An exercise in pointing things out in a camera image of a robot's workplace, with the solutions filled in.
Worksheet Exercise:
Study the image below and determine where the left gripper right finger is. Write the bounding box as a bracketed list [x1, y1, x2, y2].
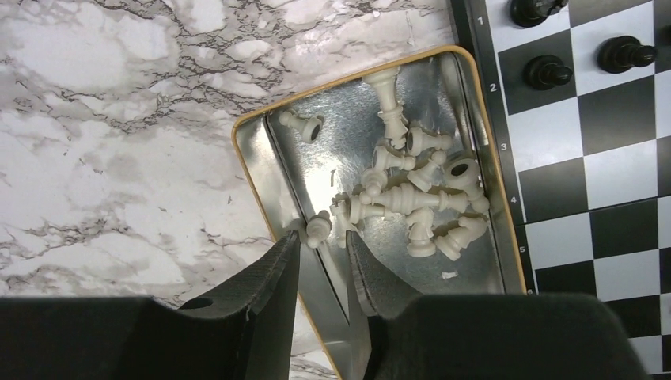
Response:
[346, 231, 647, 379]

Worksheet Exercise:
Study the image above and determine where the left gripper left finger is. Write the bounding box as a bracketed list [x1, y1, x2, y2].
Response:
[1, 231, 301, 379]

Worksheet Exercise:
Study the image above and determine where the white pawn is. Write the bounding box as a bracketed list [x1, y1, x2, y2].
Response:
[305, 210, 332, 249]

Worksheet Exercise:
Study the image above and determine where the gold tin with white pieces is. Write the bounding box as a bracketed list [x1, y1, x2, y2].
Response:
[232, 45, 524, 379]

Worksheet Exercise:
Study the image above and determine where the black and white chessboard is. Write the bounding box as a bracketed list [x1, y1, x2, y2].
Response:
[451, 1, 670, 379]

